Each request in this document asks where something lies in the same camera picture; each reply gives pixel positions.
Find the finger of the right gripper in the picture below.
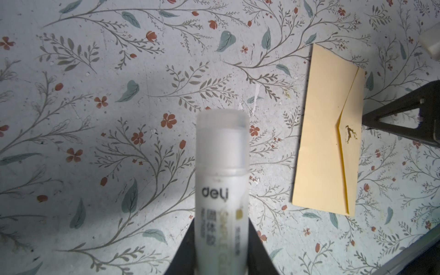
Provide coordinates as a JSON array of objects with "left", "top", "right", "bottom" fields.
[{"left": 362, "top": 80, "right": 440, "bottom": 148}]

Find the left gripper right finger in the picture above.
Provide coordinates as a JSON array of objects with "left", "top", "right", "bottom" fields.
[{"left": 247, "top": 219, "right": 279, "bottom": 275}]

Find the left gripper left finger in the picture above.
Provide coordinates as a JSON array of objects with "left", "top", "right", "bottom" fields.
[{"left": 164, "top": 220, "right": 195, "bottom": 275}]

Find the tan kraft envelope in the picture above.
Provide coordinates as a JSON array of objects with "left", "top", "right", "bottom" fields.
[{"left": 292, "top": 44, "right": 366, "bottom": 216}]

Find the white glue stick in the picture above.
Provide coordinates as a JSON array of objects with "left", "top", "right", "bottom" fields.
[{"left": 194, "top": 110, "right": 250, "bottom": 275}]

